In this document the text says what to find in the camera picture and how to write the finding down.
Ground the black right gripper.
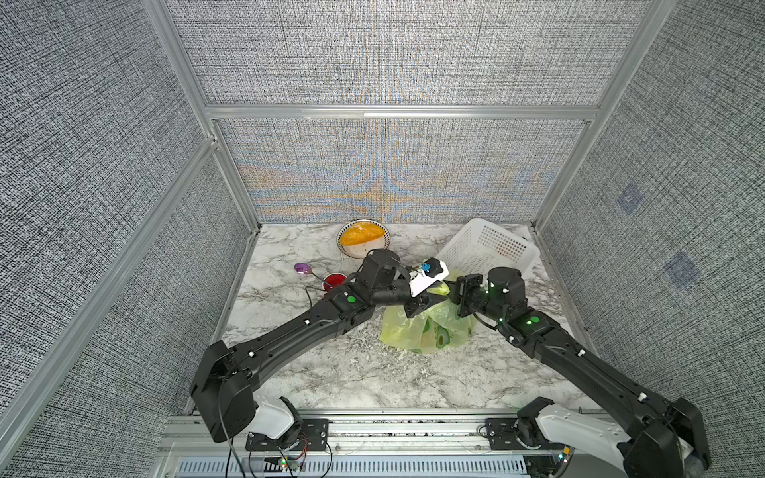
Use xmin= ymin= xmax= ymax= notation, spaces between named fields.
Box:
xmin=441 ymin=274 xmax=511 ymax=330

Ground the yellow-green plastic bag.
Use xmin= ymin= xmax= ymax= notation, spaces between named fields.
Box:
xmin=380 ymin=284 xmax=477 ymax=355

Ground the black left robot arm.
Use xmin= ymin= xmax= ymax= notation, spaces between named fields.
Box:
xmin=189 ymin=249 xmax=449 ymax=443

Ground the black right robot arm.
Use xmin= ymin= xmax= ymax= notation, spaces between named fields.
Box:
xmin=448 ymin=267 xmax=711 ymax=477

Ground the white plastic basket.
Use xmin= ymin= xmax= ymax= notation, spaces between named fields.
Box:
xmin=435 ymin=218 xmax=541 ymax=277

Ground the white mug with red liquid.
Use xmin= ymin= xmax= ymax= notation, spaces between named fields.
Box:
xmin=322 ymin=273 xmax=347 ymax=292

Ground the patterned bowl with orange food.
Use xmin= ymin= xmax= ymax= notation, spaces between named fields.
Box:
xmin=337 ymin=219 xmax=390 ymax=259

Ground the purple spoon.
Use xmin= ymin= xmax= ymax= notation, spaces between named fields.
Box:
xmin=294 ymin=263 xmax=324 ymax=282

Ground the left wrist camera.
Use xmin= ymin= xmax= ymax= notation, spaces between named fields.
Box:
xmin=408 ymin=257 xmax=449 ymax=297

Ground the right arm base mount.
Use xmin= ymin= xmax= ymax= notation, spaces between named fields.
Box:
xmin=484 ymin=418 xmax=541 ymax=450

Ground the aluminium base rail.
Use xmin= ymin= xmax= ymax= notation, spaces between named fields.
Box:
xmin=149 ymin=408 xmax=623 ymax=477

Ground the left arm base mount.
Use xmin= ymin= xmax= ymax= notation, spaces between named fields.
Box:
xmin=245 ymin=418 xmax=331 ymax=452

